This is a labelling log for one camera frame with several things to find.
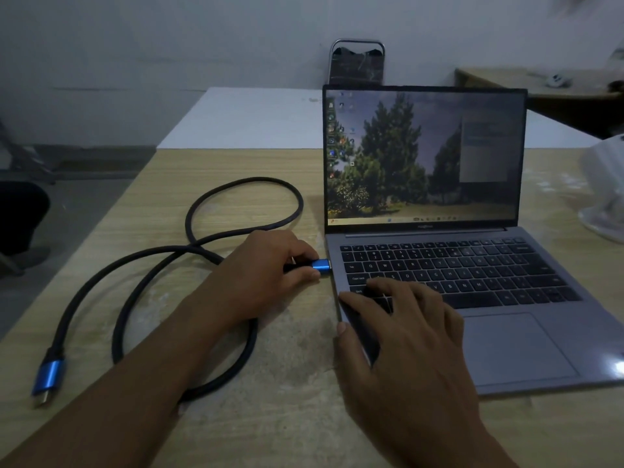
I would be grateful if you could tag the person's left hand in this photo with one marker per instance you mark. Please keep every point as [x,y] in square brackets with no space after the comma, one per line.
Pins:
[253,277]

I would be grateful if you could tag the person's right hand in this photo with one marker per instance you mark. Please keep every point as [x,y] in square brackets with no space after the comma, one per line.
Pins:
[419,365]

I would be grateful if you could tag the person's left thumb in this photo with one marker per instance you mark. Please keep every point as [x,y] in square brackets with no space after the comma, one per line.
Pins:
[304,276]

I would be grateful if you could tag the person's right middle finger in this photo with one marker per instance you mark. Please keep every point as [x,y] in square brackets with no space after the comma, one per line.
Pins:
[395,287]

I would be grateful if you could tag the person's right thumb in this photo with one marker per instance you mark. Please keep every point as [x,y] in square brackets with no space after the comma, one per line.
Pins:
[351,350]

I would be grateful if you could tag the grey laptop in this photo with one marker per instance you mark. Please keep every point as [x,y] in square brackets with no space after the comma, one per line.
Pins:
[507,297]

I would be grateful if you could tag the person's left forearm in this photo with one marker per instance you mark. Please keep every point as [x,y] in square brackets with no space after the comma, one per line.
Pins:
[117,385]

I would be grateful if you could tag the person's right forearm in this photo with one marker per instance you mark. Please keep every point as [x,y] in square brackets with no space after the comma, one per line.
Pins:
[463,448]

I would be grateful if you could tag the white table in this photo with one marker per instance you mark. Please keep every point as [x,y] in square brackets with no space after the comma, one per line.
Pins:
[243,119]

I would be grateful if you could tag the white plastic bag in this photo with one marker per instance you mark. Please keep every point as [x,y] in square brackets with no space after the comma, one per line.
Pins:
[604,190]

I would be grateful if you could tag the wooden desk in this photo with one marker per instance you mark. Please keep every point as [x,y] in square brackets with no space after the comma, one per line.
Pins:
[560,99]

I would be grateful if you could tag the small white device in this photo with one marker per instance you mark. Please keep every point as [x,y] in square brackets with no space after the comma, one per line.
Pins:
[558,80]

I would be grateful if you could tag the dark stool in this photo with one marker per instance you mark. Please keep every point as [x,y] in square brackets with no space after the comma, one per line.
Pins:
[22,214]

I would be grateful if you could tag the metal frame chair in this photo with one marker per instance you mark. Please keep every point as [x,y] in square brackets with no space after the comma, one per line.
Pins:
[356,63]

